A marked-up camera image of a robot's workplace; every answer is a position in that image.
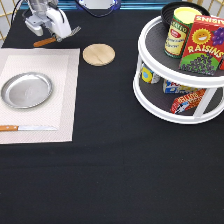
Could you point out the knife with wooden handle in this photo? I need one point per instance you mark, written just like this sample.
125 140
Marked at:
26 128

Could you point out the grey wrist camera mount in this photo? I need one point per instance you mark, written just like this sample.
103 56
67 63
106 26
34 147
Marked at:
34 23

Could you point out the yellow green food can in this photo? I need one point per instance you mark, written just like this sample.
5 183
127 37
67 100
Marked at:
180 27

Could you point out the black bowl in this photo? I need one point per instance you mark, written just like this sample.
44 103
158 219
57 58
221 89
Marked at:
167 11

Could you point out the round wooden coaster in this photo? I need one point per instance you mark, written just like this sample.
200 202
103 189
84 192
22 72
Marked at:
98 54

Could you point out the round silver metal plate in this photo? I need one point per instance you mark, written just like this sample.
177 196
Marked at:
26 90

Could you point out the red raisins box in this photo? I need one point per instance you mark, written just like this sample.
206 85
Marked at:
204 49

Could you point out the yellow blue patterned box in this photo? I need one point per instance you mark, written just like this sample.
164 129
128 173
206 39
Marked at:
148 75

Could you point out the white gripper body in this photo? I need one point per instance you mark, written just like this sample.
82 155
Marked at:
55 19

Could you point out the white blue carton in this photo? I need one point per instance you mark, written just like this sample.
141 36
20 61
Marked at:
170 87

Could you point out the white two-tier turntable rack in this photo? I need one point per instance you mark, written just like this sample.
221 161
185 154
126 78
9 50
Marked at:
151 52

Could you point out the fork with wooden handle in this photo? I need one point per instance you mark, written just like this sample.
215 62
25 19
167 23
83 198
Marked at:
55 38

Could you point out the beige woven placemat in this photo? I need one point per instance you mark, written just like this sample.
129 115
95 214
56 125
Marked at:
61 66

